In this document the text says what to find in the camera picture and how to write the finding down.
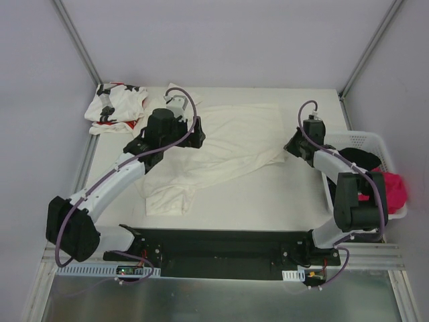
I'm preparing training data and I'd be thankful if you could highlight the pink garment in basket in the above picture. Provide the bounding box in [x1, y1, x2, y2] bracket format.
[358, 168, 408, 215]

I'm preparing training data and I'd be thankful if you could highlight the right white cable duct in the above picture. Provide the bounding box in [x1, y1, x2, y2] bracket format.
[282, 270, 306, 282]

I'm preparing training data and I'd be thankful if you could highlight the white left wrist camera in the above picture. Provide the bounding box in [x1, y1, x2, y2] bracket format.
[164, 95, 188, 122]

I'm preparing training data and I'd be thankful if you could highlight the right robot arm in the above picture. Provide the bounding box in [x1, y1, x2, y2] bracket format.
[284, 117, 388, 265]

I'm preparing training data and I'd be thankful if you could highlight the left aluminium frame post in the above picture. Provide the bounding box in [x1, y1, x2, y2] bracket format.
[50, 0, 102, 86]

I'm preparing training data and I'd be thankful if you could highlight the left white cable duct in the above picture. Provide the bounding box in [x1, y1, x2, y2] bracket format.
[57, 264, 161, 278]

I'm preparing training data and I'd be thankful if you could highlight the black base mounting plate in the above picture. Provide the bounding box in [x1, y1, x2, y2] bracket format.
[103, 228, 341, 280]

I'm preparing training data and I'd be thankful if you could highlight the black garment in basket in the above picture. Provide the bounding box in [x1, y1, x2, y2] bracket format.
[328, 146, 383, 195]

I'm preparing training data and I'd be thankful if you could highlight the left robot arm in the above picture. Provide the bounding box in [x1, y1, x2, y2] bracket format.
[46, 108, 205, 268]

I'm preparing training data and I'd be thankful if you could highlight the white cable duct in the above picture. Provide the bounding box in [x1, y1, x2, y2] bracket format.
[57, 264, 161, 278]
[282, 270, 306, 282]

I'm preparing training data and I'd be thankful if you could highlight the white plastic laundry basket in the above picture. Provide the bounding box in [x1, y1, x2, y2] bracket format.
[324, 131, 408, 219]

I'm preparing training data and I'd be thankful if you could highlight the cream white t shirt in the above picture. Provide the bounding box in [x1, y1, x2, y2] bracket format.
[135, 93, 285, 216]

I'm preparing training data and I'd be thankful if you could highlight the red white folded shirt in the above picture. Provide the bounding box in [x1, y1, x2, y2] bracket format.
[89, 120, 137, 136]

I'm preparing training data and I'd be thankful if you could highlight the white black patterned folded shirt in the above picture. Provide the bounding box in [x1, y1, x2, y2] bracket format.
[84, 83, 148, 123]

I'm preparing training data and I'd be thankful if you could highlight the aluminium frame post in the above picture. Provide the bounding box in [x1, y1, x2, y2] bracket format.
[50, 0, 102, 86]
[339, 0, 406, 101]

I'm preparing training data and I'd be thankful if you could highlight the right aluminium frame post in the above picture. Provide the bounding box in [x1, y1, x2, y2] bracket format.
[339, 0, 406, 101]

